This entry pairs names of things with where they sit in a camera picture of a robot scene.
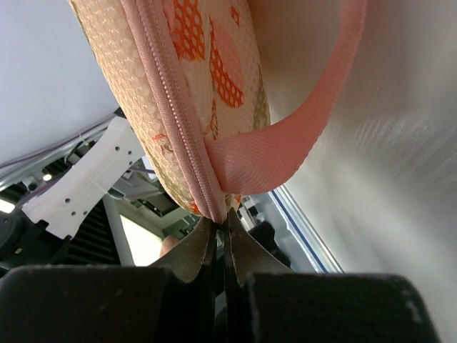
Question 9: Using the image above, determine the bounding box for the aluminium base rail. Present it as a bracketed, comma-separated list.
[268, 186, 343, 273]

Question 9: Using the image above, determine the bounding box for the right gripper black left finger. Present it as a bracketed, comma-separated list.
[150, 218, 214, 282]

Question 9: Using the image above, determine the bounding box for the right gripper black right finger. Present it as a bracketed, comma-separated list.
[224, 208, 293, 286]

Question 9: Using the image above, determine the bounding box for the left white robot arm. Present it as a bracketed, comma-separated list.
[1, 116, 160, 271]

